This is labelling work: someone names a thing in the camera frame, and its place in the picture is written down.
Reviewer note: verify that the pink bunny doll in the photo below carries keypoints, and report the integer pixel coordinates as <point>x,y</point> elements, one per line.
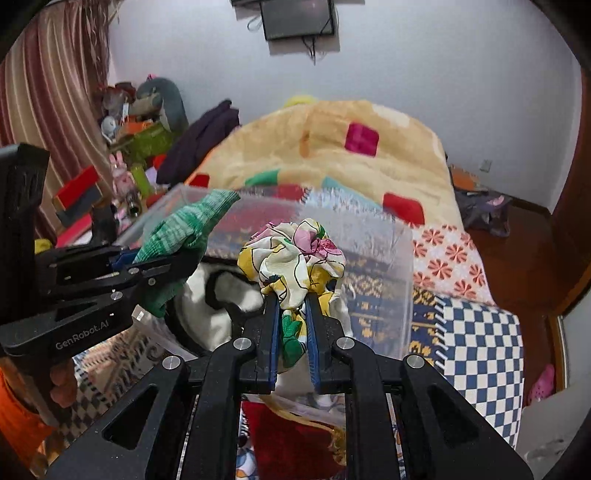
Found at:
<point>122,177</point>

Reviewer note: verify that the red and black box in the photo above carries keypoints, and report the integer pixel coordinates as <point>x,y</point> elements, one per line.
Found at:
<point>76,189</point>

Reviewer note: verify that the floral print cloth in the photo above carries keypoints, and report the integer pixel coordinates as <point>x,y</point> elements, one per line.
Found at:
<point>286,258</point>

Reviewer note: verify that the person's left hand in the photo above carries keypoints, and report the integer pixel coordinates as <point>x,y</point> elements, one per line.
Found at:
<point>63,383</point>

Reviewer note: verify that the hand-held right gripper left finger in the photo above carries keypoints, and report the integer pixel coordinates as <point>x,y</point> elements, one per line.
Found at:
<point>272,332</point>

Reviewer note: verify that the yellow plush toy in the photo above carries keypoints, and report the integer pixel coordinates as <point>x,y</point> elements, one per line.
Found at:
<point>300,100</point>

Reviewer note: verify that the green knitted cloth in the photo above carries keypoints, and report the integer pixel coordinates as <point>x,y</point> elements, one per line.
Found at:
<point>184,226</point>

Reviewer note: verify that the grey plush toy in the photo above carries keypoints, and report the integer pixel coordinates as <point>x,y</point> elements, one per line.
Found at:
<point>168,101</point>

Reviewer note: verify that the clear plastic storage box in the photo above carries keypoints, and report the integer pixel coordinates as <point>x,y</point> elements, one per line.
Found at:
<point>369,240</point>

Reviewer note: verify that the dark clothes pile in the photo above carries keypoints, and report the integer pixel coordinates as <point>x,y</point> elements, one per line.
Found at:
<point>485,210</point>

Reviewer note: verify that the person's left forearm orange sleeve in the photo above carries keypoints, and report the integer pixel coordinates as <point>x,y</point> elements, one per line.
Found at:
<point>18,415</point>

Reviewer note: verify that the striped pink curtain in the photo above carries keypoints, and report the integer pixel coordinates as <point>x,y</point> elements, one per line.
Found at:
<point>41,92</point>

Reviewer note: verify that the pink slipper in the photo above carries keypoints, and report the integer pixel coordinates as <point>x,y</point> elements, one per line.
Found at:
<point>542,383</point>

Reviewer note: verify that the beige fleece blanket coloured squares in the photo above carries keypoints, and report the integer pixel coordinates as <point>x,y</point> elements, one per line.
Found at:
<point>323,147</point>

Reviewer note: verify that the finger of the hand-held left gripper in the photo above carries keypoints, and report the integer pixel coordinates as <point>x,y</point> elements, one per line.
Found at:
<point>171,270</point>
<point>122,260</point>

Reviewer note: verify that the white and black plush item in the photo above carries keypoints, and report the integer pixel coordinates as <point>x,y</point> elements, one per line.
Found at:
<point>231,288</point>

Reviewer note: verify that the white wall socket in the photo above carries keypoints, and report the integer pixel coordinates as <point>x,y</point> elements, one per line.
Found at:
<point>485,165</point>

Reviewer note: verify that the red patterned cloth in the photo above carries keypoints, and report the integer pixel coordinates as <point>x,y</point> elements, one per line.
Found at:
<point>286,438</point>

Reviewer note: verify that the black wall television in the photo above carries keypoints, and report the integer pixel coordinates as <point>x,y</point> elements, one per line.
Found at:
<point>298,16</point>

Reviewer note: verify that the dark purple garment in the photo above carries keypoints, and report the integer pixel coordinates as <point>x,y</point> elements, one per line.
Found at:
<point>198,138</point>

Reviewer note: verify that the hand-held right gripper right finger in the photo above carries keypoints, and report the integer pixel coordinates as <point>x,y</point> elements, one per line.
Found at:
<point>314,341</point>

